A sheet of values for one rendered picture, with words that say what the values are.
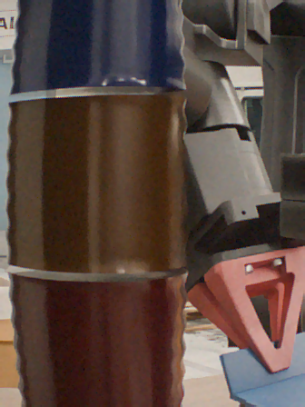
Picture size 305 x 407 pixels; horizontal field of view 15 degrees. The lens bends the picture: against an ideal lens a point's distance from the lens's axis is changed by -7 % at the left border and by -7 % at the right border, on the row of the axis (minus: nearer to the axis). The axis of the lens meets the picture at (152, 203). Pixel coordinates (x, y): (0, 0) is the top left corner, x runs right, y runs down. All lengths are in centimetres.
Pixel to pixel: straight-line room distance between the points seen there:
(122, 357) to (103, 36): 6
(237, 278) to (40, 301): 44
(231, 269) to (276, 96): 30
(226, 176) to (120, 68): 46
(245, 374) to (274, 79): 35
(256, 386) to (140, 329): 45
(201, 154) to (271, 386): 15
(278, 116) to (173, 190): 70
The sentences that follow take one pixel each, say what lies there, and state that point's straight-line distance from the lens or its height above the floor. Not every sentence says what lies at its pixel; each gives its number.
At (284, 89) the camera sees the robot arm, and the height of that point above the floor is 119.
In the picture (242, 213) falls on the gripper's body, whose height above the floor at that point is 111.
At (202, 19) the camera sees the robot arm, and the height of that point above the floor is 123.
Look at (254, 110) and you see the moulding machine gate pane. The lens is 1001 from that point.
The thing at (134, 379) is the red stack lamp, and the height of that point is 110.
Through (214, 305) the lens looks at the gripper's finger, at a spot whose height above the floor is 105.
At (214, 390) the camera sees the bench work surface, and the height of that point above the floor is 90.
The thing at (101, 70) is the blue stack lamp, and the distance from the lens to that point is 22.
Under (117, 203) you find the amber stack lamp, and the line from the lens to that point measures 22.
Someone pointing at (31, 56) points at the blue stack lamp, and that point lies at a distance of 23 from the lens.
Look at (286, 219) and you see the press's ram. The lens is 49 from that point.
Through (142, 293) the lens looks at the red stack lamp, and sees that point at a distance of 22.
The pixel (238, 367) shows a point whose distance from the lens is 67.
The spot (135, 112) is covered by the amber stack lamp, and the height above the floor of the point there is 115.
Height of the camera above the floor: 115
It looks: 3 degrees down
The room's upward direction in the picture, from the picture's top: straight up
